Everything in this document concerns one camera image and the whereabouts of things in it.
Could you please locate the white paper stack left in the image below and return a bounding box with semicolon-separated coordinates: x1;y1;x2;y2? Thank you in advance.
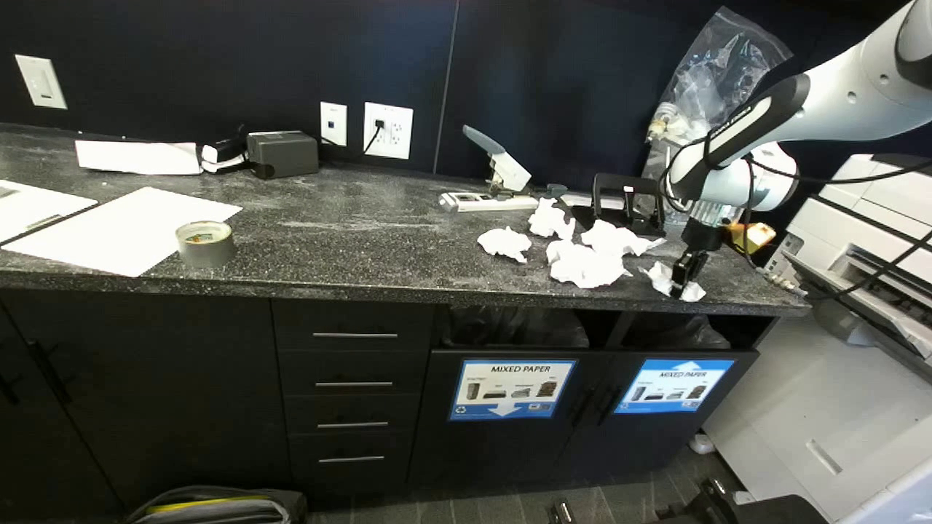
0;179;92;242

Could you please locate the crumpled tissue back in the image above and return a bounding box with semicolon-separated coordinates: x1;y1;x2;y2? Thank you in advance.
526;200;574;242

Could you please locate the clear plastic bag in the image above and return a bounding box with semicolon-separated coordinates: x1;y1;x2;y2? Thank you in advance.
645;8;793;146

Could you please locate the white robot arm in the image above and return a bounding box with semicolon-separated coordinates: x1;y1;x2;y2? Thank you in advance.
664;0;932;294

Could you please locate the large white stapler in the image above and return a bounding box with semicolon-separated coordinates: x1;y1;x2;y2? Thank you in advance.
439;126;536;213

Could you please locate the white wall plate left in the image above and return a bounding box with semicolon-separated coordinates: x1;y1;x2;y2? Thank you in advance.
13;51;67;110

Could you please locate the right black bin door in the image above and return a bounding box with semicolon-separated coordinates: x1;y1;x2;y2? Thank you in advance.
560;350;758;479

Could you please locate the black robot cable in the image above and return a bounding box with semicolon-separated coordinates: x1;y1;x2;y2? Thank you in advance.
746;153;932;303

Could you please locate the right mixed paper sign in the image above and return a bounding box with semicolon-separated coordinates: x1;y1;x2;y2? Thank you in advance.
613;357;733;415

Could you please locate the folded white paper back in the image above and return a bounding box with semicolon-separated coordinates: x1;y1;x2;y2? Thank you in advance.
75;139;201;174

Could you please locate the white paper sheet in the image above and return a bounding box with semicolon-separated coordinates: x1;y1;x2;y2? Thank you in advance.
8;187;239;276

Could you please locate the black drawer unit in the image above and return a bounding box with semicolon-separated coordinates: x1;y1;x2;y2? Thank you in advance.
274;303;434;497

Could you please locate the white wall outlet plate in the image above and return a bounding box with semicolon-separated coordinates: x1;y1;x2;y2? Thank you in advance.
364;102;414;161

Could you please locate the left black bin door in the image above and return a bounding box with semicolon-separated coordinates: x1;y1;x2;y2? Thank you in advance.
411;350;583;492

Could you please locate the white office printer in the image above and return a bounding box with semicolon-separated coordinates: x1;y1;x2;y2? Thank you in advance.
704;153;932;524

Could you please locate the black cabinet door left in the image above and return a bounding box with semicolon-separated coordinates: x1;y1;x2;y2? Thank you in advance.
3;292;287;505

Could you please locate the roll of tape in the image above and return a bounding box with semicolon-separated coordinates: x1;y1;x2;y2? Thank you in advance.
175;220;236;261

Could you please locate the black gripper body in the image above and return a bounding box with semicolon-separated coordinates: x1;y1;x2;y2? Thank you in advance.
680;220;723;254

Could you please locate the white wall switch plate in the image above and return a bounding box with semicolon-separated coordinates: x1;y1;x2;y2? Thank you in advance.
319;102;345;146

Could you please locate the black box device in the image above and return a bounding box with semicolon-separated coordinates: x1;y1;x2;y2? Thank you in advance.
248;130;319;178

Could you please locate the tissue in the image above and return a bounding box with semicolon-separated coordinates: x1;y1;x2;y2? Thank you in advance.
645;261;704;303
478;226;530;264
526;200;574;242
545;242;627;287
583;217;657;257

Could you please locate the black bin door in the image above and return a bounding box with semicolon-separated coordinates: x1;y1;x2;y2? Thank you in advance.
411;350;583;492
560;350;758;479

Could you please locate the orange yellow wrist camera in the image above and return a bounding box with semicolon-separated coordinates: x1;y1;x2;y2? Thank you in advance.
727;220;775;257

